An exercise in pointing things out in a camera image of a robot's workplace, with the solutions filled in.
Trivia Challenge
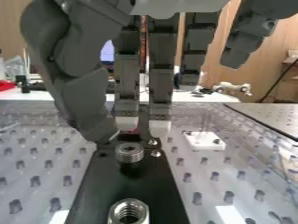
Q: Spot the silver threaded nut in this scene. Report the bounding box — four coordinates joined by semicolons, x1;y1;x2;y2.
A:
107;197;151;224

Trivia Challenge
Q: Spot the silver bearing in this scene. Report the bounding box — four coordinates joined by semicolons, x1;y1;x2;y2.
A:
115;143;147;168

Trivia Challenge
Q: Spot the red tray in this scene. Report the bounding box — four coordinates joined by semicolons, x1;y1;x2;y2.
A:
0;79;20;93

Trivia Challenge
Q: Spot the small white jointed device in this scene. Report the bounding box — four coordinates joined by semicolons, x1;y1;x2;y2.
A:
193;81;256;99

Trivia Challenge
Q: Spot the white desk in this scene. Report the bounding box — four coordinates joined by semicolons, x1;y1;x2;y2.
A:
0;84;244;104

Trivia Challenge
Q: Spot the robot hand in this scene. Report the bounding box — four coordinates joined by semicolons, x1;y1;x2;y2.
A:
19;0;298;145

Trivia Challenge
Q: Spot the clear box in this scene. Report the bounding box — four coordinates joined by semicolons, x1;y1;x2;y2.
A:
0;99;298;224

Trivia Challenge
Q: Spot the small white square plate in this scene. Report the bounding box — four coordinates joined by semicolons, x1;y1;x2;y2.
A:
181;130;228;151

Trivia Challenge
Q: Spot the black plate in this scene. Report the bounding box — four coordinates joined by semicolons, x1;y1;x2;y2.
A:
63;132;193;224

